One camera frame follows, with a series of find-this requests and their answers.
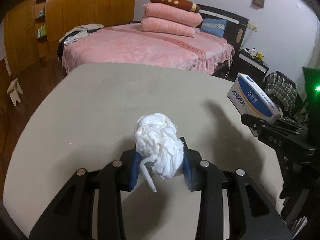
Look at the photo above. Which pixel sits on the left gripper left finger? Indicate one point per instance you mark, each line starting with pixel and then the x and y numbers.
pixel 129 170

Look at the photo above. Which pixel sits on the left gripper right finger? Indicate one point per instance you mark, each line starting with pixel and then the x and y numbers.
pixel 191 170

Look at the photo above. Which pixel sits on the white tissue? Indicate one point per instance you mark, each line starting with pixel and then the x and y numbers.
pixel 161 150

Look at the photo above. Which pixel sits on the blue white box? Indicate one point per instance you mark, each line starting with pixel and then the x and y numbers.
pixel 249 98

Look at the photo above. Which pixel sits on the plaid bag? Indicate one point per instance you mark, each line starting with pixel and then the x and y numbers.
pixel 283 90

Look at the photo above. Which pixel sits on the black nightstand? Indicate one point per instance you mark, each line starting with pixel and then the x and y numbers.
pixel 251 66

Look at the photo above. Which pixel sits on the yellow plush toy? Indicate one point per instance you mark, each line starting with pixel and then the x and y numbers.
pixel 259 56

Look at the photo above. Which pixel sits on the pink bed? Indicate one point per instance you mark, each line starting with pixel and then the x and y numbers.
pixel 128 44

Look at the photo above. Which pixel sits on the black headboard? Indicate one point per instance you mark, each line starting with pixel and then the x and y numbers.
pixel 236 25

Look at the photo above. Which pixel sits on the blue cushion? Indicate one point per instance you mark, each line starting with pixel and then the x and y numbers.
pixel 214 27

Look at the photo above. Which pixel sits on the small white stool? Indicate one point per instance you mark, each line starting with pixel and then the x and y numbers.
pixel 14 90

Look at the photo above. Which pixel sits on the lower pink pillow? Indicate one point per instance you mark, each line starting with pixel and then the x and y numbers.
pixel 158 25

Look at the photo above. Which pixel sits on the clothes pile on bed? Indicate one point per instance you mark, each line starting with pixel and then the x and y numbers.
pixel 75 34

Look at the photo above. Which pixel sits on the brown dotted bolster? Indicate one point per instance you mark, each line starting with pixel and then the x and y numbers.
pixel 180 4

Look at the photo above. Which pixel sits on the wooden wardrobe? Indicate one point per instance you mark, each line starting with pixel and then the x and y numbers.
pixel 32 28

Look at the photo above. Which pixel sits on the wall lamp right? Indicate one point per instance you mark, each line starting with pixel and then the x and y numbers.
pixel 258 3

